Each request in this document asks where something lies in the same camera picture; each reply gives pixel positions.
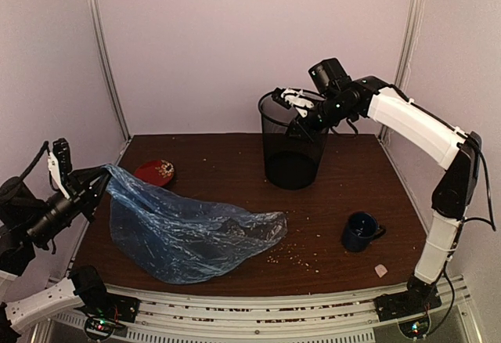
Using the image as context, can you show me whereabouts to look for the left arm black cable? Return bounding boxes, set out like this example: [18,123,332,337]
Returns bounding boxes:
[0,142,52,203]

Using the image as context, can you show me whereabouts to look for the small pink paper scrap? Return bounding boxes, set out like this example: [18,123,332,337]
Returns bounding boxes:
[374,264,387,278]

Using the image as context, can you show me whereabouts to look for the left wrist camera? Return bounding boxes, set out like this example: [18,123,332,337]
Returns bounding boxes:
[47,138,72,199]

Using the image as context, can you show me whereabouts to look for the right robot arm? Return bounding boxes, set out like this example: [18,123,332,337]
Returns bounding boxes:
[275,58,481,313]

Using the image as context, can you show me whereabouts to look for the right aluminium corner post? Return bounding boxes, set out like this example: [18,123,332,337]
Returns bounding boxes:
[377,0,427,144]

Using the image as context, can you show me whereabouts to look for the black mesh trash bin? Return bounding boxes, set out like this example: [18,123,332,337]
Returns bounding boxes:
[258,88,329,190]

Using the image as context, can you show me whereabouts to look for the left aluminium corner post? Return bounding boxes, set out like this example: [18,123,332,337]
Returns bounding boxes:
[87,0,132,143]

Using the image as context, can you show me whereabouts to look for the red floral plate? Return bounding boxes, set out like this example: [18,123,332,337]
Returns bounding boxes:
[133,159,175,188]

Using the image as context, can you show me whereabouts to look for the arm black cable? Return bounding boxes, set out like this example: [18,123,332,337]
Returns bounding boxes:
[391,84,496,312]
[0,142,52,203]

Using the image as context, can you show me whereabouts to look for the aluminium corner post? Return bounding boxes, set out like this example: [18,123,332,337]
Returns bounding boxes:
[377,0,427,144]
[87,0,132,143]

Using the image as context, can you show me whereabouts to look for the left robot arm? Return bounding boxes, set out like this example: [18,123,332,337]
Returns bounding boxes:
[1,168,113,342]

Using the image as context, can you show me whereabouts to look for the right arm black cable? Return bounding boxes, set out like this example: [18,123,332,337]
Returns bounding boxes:
[391,84,496,312]

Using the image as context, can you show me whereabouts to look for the dark blue mug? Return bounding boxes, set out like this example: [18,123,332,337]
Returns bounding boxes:
[341,211,387,253]

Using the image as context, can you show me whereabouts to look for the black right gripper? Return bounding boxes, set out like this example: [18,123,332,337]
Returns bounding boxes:
[284,94,354,143]

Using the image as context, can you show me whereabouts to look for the blue plastic trash bag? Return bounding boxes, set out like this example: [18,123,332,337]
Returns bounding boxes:
[105,164,288,285]

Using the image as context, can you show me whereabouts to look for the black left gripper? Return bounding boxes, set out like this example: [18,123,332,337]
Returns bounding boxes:
[23,164,114,246]

